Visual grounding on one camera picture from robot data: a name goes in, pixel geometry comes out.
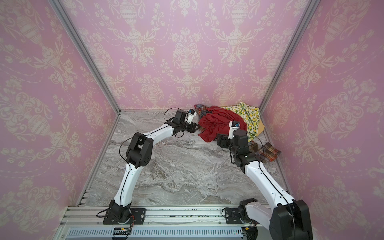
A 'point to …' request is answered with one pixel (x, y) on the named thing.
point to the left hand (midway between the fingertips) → (197, 126)
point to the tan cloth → (261, 128)
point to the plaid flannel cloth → (269, 153)
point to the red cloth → (214, 120)
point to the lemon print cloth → (250, 114)
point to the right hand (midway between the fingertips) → (224, 134)
